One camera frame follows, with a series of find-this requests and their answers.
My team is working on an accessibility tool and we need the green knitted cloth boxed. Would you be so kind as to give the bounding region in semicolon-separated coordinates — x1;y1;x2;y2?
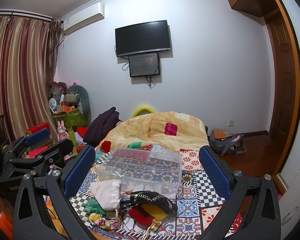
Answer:
83;198;106;215

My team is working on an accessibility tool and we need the white drawstring pouch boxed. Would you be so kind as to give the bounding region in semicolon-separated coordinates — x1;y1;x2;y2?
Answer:
90;179;122;211

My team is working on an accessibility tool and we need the floral fabric pouch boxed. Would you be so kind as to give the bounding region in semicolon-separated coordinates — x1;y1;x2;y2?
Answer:
89;211;122;230

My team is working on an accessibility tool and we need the clear plastic storage box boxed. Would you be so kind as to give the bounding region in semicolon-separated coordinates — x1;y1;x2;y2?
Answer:
97;147;182;199

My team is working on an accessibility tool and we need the black gold-trimmed pouch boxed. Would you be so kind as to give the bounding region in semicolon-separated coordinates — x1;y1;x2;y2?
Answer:
120;191;178;216

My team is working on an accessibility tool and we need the yellow felt pouch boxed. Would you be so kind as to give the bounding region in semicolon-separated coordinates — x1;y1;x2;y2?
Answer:
141;204;168;220

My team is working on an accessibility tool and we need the gold ribbon pouch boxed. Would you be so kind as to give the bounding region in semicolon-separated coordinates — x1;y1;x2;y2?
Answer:
141;219;161;239

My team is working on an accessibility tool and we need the red velvet pouch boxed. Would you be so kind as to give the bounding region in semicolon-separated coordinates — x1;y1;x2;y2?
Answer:
128;205;154;226

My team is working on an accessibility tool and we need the red gift box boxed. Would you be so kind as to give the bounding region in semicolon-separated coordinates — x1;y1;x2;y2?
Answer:
25;122;50;135

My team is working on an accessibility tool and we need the pink rabbit toy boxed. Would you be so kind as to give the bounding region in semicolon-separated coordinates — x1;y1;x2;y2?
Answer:
57;120;70;141

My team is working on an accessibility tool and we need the green bottle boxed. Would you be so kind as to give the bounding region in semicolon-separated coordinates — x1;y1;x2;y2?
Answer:
68;128;77;147

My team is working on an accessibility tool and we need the green storage box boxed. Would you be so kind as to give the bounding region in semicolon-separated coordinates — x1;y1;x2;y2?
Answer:
52;109;88;128

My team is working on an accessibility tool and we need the grey plush toy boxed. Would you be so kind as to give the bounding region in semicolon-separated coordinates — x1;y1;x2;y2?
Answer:
64;85;90;115

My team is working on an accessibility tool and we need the dark purple garment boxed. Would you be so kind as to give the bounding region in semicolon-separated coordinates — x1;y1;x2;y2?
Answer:
83;107;120;147

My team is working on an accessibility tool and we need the grey purple backpack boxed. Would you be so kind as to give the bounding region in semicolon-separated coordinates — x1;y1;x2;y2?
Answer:
209;130;246;157

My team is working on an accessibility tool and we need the striped red gold curtain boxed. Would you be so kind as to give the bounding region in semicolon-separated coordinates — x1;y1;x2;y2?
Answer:
0;16;61;141

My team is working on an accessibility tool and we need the patchwork patterned bed sheet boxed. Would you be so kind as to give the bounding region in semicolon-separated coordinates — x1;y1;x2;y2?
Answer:
70;144;225;239

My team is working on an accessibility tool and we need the orange notebook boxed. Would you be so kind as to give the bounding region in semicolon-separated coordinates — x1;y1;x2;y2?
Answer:
212;128;232;140

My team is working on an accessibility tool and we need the beige plush blanket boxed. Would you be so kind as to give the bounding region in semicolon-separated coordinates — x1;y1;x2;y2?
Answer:
95;112;209;153

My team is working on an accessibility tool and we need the white air conditioner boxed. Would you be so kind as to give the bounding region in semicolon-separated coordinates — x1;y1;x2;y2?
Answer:
63;2;105;35

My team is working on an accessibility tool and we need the wooden door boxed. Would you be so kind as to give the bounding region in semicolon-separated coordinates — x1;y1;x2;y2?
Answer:
265;9;300;178

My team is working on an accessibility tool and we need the wall power outlet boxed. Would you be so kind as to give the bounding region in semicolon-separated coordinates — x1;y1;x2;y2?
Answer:
228;120;234;127

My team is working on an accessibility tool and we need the small wall monitor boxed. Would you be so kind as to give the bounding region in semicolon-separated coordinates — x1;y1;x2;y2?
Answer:
128;53;160;77

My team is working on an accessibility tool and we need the large wall television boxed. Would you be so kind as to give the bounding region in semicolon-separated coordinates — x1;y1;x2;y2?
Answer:
115;20;171;57

